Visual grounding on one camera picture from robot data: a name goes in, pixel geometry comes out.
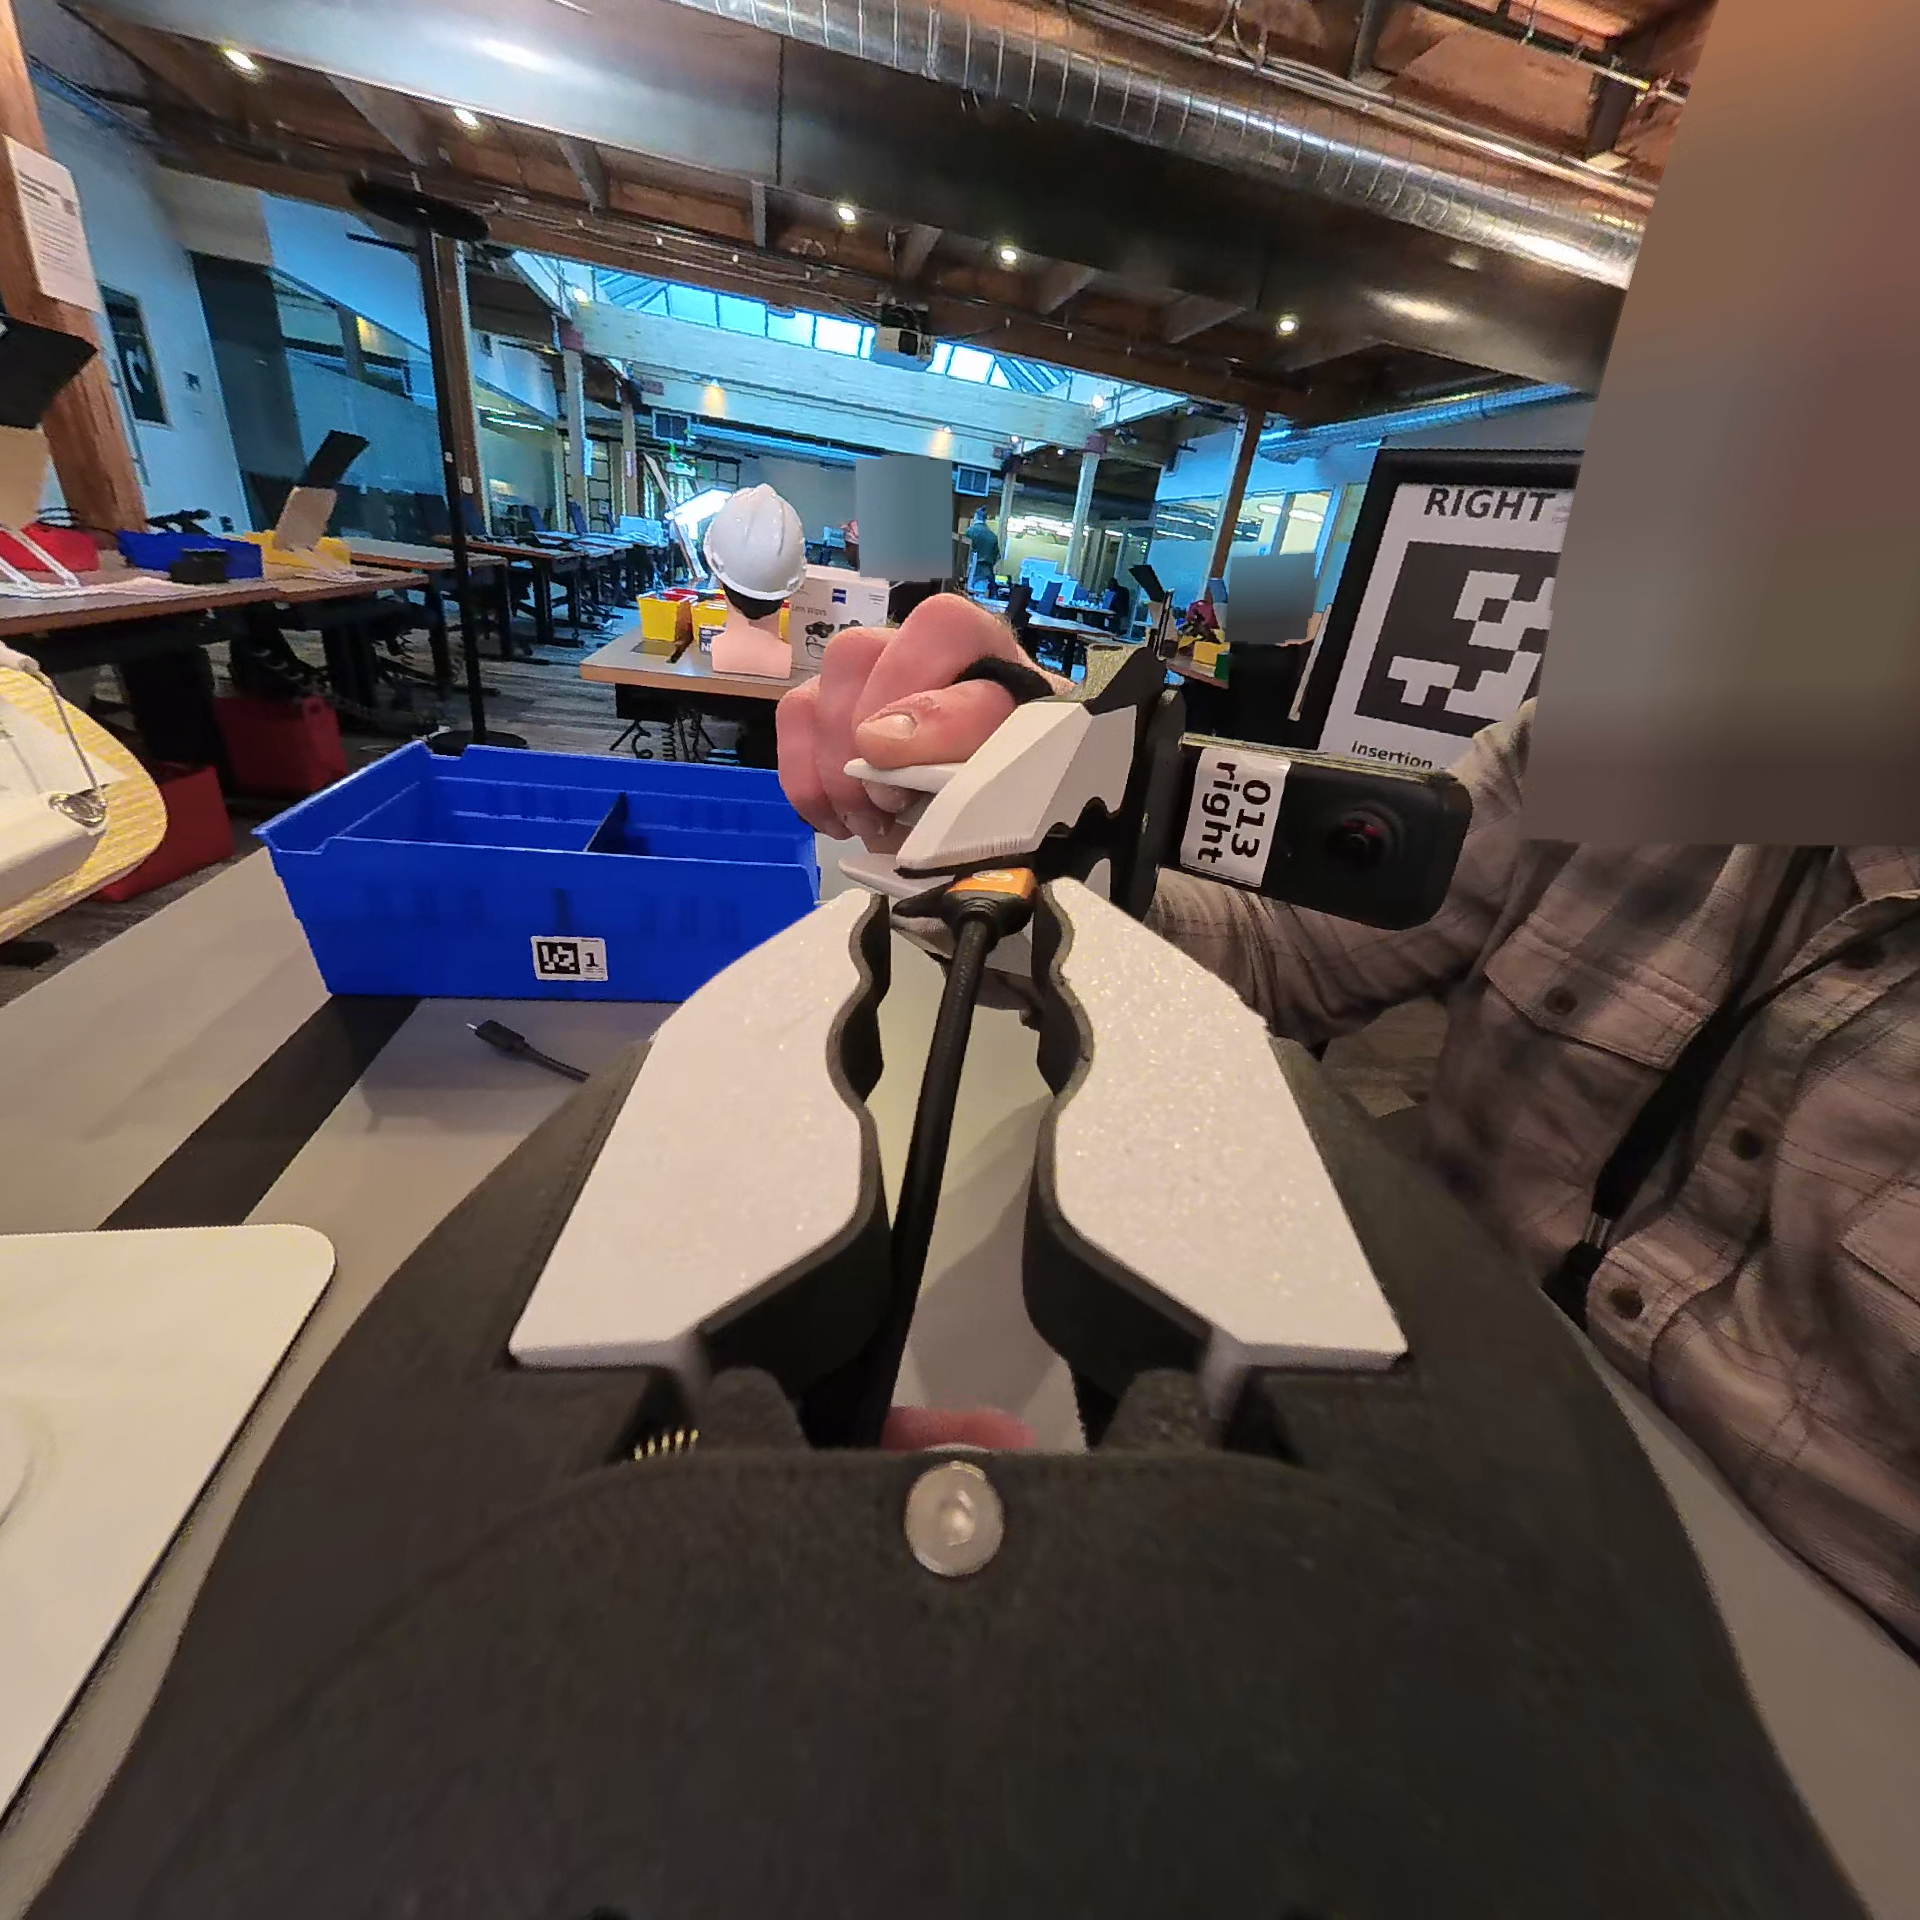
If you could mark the blue parts bin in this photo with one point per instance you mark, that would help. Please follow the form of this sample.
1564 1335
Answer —
149 551

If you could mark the person's right hand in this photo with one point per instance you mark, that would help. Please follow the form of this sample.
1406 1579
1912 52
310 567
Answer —
885 676

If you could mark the printed instruction sheet pad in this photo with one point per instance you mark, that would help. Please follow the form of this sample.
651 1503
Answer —
30 811

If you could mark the white ceiling projector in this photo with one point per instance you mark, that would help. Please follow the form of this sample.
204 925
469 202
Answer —
905 346

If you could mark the wooden post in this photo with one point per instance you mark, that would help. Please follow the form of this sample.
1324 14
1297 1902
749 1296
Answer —
59 376

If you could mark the black pole disc top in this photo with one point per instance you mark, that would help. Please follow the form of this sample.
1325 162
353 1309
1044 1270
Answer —
450 452

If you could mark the person's right forearm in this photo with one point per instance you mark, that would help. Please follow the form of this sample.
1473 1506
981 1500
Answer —
1306 960

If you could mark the red parts bin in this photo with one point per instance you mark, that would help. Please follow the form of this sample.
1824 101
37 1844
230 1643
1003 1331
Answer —
66 543

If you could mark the person's torso plaid shirt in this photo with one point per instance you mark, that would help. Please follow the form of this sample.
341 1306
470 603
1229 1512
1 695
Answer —
1723 1125

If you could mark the red fabric bin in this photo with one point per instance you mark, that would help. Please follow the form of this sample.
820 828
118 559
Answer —
180 826
283 743

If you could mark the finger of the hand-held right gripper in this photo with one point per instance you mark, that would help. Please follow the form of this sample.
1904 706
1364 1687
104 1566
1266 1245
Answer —
916 926
1019 781

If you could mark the blue plastic bin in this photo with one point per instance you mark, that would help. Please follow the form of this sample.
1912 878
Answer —
450 902

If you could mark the yellow parts bin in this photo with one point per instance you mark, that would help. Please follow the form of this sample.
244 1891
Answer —
322 556
666 619

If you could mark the silver ventilation duct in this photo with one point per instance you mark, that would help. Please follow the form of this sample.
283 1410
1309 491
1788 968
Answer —
1200 119

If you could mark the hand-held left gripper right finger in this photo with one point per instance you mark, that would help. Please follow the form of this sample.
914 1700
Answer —
1213 1186

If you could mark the tan board on stand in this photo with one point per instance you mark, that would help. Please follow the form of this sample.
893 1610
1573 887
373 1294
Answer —
24 464
307 518

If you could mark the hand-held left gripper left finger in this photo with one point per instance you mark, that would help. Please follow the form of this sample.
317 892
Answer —
721 1172

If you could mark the white book stand wooden board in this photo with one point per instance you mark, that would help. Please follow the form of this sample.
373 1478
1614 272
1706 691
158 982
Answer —
149 1350

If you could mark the pink object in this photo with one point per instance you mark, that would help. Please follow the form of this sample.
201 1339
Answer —
749 647

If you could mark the large marker sign board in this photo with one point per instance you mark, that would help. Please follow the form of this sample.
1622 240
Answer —
1476 629

